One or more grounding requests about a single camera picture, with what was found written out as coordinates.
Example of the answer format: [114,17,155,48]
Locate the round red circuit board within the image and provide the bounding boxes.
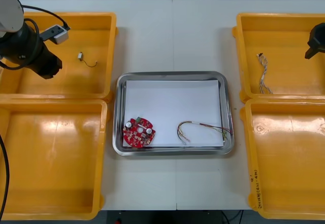
[122,116,156,149]

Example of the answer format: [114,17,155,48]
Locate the red green-yellow wire harness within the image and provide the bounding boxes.
[177,120,234,145]

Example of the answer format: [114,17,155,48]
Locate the small metal solenoid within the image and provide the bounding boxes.
[77,52,99,68]

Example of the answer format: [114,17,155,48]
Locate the steel tray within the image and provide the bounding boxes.
[112,71,235,160]

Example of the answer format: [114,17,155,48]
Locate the blue-white twisted wire harness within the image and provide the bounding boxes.
[256,53,274,94]

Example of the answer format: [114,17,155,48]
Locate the white paper sheet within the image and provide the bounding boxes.
[122,79,224,148]

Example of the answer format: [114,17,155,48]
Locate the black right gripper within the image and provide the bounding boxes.
[304,22,325,59]

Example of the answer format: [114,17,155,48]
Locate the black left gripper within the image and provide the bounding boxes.
[26,45,63,80]

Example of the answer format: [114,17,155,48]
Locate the yellow-orange plastic bin with handwriting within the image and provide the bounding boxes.
[240,98,325,219]

